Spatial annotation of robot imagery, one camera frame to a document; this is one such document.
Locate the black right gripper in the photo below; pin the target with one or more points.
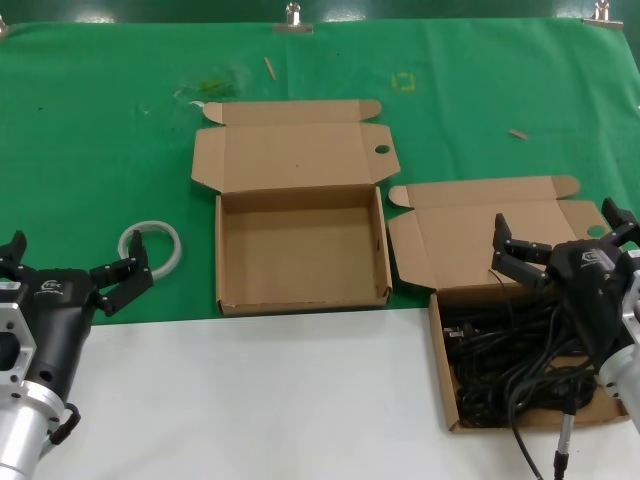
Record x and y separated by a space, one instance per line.
590 290

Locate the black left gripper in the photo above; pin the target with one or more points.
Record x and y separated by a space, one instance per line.
60 310

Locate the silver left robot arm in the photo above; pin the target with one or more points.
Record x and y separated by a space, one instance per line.
25 430

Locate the open brown cardboard box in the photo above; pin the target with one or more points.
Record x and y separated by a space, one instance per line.
475 215
300 250

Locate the clear adhesive tape roll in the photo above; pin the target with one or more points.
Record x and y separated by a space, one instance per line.
150 225

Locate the small wooden stick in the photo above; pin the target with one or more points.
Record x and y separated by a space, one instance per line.
518 134
270 68

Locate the green table cloth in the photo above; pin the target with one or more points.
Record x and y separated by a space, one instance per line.
100 125

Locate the clear plastic wrap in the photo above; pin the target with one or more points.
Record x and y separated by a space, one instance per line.
215 85

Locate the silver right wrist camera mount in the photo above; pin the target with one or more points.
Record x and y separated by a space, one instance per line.
632 300

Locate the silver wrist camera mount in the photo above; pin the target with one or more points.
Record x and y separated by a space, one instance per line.
632 300
12 345

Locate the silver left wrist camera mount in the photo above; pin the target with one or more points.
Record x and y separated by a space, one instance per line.
12 345

